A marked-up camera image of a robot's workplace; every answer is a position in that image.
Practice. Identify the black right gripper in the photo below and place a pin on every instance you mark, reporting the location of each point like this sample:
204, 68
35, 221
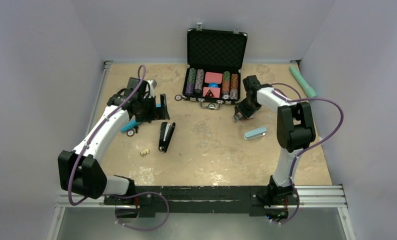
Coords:
240, 108

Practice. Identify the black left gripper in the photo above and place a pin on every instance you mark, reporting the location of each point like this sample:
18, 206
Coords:
161, 114

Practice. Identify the staple box red white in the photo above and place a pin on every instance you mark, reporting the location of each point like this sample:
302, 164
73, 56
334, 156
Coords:
239, 118

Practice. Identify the black stapler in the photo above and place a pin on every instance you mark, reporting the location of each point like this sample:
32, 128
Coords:
165, 135

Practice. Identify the light blue stapler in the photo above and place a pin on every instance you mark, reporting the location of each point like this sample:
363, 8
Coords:
255, 133

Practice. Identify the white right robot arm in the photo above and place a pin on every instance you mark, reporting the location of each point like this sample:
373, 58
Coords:
295, 130

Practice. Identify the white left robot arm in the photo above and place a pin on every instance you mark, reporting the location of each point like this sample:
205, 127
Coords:
79, 169

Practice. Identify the blue marker pen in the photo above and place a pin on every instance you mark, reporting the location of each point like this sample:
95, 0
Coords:
132, 124

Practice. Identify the small beige staple strip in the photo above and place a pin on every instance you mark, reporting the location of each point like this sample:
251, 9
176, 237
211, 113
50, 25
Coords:
144, 152

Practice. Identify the pink card deck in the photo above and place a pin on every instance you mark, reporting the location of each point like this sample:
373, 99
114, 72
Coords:
213, 77

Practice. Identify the black poker chip case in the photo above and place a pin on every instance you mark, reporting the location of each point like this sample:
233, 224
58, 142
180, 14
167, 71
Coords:
215, 51

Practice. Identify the teal green cylinder tool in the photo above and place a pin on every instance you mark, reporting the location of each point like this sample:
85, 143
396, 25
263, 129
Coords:
308, 90

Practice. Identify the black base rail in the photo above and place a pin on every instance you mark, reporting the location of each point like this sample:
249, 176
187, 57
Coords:
254, 200

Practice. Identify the aluminium frame rail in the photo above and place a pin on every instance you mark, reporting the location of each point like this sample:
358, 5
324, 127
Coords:
321, 198

